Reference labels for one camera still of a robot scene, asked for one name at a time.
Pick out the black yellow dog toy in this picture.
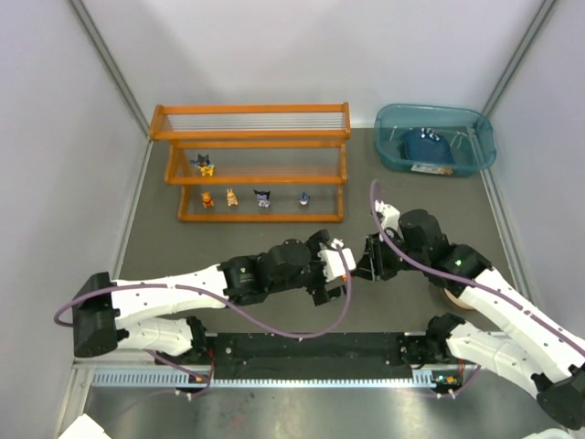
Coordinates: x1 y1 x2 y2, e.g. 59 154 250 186
190 154 215 177

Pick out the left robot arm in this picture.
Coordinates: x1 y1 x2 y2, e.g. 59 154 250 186
71 230 356 358

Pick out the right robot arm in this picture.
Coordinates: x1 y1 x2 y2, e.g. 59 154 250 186
355 201 584 430

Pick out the orange wooden shelf rack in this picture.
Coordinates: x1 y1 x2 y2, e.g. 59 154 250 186
149 102 351 223

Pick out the round wooden disc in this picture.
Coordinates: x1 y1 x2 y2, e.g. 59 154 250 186
442 288 473 311

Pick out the small blue shark toy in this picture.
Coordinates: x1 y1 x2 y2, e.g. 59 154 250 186
299 192 310 206

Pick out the label card in tub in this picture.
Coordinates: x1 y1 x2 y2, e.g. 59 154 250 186
410 164 454 176

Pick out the black purple cat toy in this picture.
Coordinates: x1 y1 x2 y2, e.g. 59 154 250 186
253 189 271 209

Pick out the orange rabbit toy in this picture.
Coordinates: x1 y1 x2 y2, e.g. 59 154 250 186
227 188 239 207

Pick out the teal plastic tub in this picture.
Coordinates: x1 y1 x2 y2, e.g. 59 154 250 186
373 103 497 177

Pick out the yellow bear toy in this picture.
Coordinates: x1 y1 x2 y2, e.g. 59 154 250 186
200 192 215 209

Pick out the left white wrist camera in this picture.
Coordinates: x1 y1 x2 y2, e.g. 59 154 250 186
317 239 356 283

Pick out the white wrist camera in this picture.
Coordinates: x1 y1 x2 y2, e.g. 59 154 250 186
375 200 400 231
317 239 356 283

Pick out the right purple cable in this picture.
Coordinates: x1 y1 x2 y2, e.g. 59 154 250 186
368 178 585 398

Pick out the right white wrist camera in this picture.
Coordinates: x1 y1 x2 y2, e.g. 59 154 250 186
375 200 400 231

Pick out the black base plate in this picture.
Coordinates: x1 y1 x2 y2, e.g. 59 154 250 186
154 331 484 380

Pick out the grey slotted cable duct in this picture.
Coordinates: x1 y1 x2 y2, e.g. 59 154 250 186
91 369 437 389

